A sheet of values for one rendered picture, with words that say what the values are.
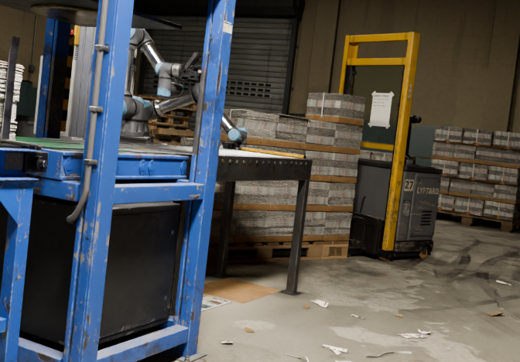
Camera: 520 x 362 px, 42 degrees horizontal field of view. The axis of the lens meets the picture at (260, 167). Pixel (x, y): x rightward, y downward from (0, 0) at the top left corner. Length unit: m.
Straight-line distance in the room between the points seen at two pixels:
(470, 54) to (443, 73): 0.51
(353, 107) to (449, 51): 6.06
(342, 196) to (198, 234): 2.78
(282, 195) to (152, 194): 2.60
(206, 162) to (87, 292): 0.73
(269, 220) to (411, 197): 1.41
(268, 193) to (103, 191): 2.74
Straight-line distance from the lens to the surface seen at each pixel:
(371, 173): 5.84
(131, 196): 2.28
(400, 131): 5.48
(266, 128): 4.75
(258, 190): 4.73
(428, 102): 11.24
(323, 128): 5.11
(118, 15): 2.17
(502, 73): 10.96
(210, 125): 2.63
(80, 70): 4.27
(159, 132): 10.83
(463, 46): 11.23
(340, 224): 5.36
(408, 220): 5.74
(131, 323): 2.58
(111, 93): 2.15
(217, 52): 2.65
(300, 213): 3.95
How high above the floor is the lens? 0.93
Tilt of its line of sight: 3 degrees down
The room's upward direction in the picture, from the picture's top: 7 degrees clockwise
